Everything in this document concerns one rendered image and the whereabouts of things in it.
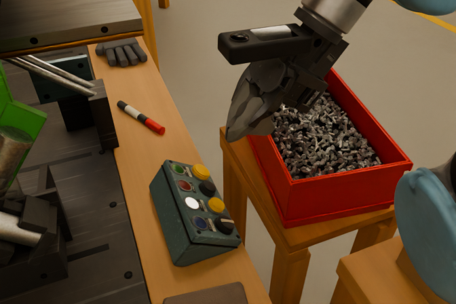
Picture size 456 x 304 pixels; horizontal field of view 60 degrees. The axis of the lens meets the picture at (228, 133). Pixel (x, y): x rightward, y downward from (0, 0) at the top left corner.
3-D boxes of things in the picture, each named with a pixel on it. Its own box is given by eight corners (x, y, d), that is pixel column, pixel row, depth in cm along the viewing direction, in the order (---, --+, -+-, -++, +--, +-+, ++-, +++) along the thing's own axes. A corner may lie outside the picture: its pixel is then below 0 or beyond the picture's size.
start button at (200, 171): (203, 169, 63) (207, 164, 62) (209, 182, 61) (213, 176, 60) (188, 166, 61) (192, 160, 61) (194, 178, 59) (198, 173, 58)
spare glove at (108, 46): (87, 37, 102) (85, 28, 100) (128, 29, 105) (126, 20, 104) (104, 74, 88) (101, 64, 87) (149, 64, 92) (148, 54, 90)
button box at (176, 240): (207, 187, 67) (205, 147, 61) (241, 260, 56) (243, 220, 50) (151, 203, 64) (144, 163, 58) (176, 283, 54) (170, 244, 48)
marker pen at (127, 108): (117, 108, 78) (115, 102, 77) (123, 104, 79) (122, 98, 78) (159, 136, 72) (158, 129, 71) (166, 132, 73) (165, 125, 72)
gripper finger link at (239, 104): (250, 147, 62) (284, 100, 58) (220, 138, 58) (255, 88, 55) (242, 135, 64) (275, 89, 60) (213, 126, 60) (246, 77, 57)
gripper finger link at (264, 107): (259, 134, 54) (298, 83, 51) (251, 131, 53) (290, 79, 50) (245, 115, 57) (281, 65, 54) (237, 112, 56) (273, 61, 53)
